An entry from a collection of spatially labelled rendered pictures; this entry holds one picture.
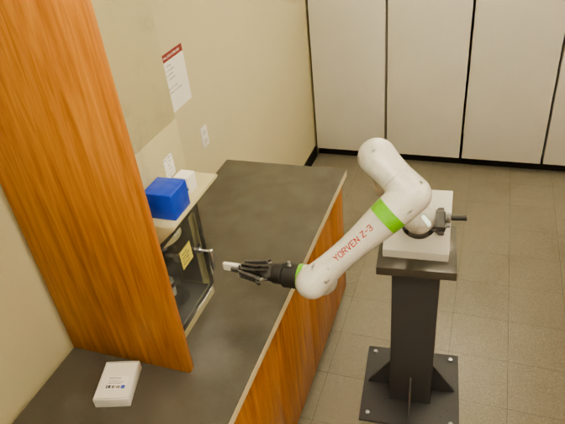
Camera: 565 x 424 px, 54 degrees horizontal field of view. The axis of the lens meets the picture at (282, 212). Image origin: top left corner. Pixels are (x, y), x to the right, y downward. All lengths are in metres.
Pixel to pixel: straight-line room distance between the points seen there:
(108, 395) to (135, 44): 1.12
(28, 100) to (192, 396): 1.05
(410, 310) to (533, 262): 1.56
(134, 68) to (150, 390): 1.06
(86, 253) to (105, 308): 0.24
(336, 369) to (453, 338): 0.69
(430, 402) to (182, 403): 1.49
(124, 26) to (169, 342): 1.01
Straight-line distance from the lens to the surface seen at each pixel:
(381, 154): 1.75
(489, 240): 4.08
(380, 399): 3.04
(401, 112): 4.72
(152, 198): 1.70
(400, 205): 1.72
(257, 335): 2.09
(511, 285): 3.75
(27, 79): 1.58
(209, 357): 2.05
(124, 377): 2.04
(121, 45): 1.64
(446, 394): 3.09
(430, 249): 2.35
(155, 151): 1.78
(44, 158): 1.69
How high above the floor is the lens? 2.45
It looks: 34 degrees down
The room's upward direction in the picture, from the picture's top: 7 degrees counter-clockwise
